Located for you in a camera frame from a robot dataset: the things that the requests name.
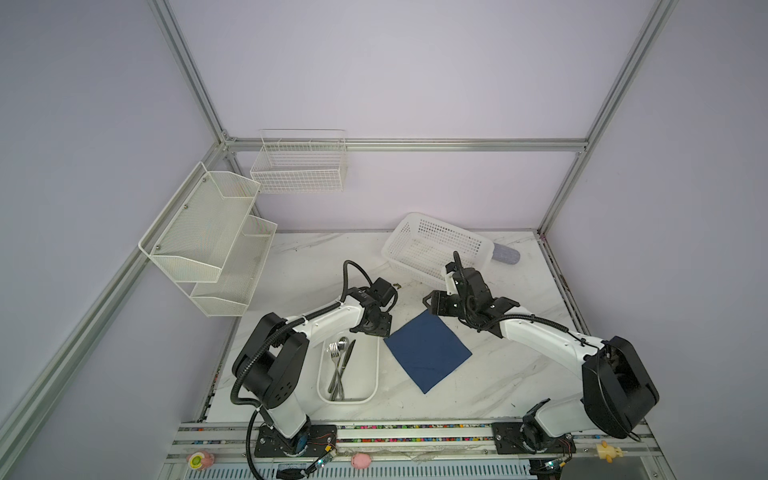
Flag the silver table knife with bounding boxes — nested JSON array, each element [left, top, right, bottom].
[[332, 340, 356, 400]]

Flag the blue paper napkin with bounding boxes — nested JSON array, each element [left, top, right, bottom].
[[384, 310, 472, 394]]

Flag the white rectangular plastic tray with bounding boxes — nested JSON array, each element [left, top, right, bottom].
[[316, 332, 381, 405]]

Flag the silver spoon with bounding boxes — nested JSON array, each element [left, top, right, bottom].
[[328, 336, 350, 400]]

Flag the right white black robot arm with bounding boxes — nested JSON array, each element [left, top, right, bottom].
[[422, 260, 660, 453]]

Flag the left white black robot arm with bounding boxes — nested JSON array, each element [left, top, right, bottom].
[[229, 278, 398, 456]]

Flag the grey oval pouch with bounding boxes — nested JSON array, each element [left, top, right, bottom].
[[492, 243, 521, 265]]

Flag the white perforated plastic basket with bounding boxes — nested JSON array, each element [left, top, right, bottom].
[[381, 213, 494, 289]]

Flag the pink round toy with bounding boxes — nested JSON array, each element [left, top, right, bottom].
[[350, 452, 372, 470]]

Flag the white two-tier mesh shelf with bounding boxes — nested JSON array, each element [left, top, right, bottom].
[[138, 164, 277, 317]]

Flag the pink green toy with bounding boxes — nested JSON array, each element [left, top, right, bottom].
[[187, 450, 215, 471]]

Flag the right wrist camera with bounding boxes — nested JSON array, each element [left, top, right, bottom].
[[444, 251, 466, 293]]

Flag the white wire wall basket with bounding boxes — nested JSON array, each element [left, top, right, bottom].
[[250, 129, 348, 194]]

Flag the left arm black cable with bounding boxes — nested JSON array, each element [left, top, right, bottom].
[[229, 259, 376, 480]]

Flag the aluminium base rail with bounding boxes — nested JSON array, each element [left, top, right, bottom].
[[160, 419, 675, 479]]

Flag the aluminium frame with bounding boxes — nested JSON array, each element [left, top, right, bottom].
[[1, 1, 677, 477]]

